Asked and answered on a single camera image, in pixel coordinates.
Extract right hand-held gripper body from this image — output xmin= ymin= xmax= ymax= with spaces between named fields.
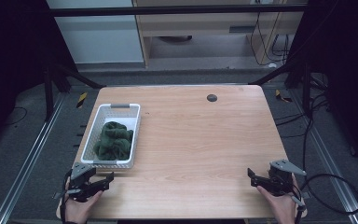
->
xmin=262 ymin=159 xmax=308 ymax=198

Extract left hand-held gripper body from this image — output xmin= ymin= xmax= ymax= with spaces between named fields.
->
xmin=53 ymin=161 xmax=106 ymax=203

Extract person's right hand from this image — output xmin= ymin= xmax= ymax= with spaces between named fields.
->
xmin=255 ymin=174 xmax=300 ymax=224

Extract person's left hand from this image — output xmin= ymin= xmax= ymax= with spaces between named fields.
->
xmin=62 ymin=189 xmax=104 ymax=224

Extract dark green cloth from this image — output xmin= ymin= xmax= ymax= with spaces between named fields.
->
xmin=92 ymin=120 xmax=135 ymax=161

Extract white plastic basket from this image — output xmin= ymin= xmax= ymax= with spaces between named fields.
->
xmin=80 ymin=103 xmax=142 ymax=170

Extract yellow black striped tape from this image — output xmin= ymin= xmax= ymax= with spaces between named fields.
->
xmin=274 ymin=89 xmax=294 ymax=104
xmin=76 ymin=91 xmax=89 ymax=109

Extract black metal stand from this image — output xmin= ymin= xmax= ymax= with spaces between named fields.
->
xmin=247 ymin=57 xmax=329 ymax=118
xmin=42 ymin=63 xmax=107 ymax=123

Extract black curtain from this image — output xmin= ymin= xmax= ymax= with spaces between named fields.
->
xmin=283 ymin=0 xmax=358 ymax=175
xmin=0 ymin=0 xmax=79 ymax=153

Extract white cabinet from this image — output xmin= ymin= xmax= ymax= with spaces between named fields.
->
xmin=46 ymin=0 xmax=145 ymax=65

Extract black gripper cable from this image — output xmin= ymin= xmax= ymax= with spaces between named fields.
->
xmin=293 ymin=173 xmax=358 ymax=224
xmin=59 ymin=169 xmax=73 ymax=224

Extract aluminium floor rail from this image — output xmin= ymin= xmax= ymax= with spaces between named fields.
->
xmin=288 ymin=88 xmax=358 ymax=224
xmin=0 ymin=92 xmax=67 ymax=224

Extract black floor cables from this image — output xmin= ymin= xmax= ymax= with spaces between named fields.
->
xmin=274 ymin=91 xmax=335 ymax=172

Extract thin black floor cable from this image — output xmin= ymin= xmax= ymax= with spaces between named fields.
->
xmin=5 ymin=105 xmax=29 ymax=127

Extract black hanging desk cables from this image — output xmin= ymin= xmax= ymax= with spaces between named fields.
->
xmin=249 ymin=11 xmax=291 ymax=67

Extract black horizontal frame bar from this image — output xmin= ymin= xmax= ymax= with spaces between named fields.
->
xmin=48 ymin=4 xmax=310 ymax=18

